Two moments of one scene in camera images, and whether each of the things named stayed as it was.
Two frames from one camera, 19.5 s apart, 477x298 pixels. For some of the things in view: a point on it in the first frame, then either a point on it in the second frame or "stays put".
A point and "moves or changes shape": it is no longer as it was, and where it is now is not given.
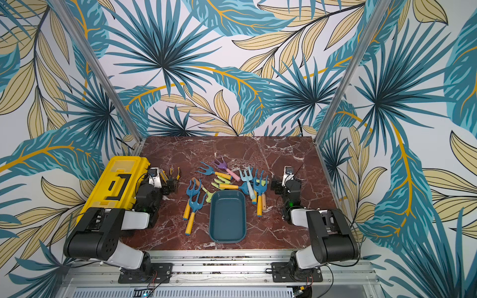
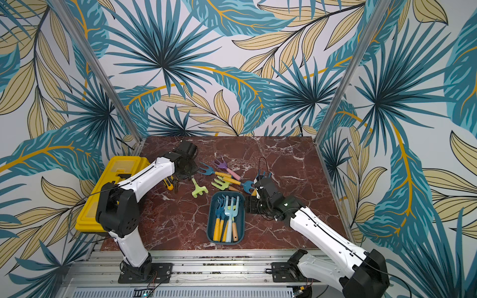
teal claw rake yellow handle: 259,213 moves or changes shape
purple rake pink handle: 222,164 stays put
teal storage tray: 227,218 stays put
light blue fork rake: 247,179 -> 231,214
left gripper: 166,190 -> 195,169
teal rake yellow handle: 194,205 -> 221,230
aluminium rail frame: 222,274 stays put
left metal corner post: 99,74 stays put
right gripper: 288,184 -> 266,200
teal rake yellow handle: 190,193 -> 216,235
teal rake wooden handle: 264,202 moves or changes shape
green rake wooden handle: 209,195 -> 198,189
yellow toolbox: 117,185 stays put
